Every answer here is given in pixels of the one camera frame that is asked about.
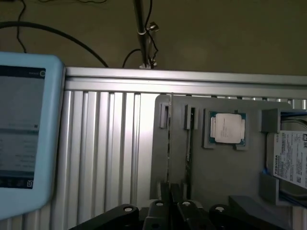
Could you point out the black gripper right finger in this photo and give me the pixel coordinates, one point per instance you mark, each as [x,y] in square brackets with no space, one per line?
[192,215]

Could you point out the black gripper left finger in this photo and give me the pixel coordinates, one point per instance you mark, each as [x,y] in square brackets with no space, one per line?
[158,215]

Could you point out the green RAM stick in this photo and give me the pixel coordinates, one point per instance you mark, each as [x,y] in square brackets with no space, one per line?
[189,148]

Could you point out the grey parts rack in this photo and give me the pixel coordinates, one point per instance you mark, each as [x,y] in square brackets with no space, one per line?
[216,172]

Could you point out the silver CPU chip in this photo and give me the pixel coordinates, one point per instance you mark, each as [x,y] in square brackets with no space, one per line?
[226,128]

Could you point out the silver Toshiba hard disk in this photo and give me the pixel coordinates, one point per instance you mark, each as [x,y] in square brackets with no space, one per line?
[287,163]

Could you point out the light blue teach pendant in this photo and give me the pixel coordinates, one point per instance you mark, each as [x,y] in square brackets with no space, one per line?
[51,119]

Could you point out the blue disk caddy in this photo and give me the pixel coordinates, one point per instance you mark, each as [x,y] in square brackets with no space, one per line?
[295,113]

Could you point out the metal pole with clamp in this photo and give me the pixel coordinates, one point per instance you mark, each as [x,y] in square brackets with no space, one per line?
[144,43]

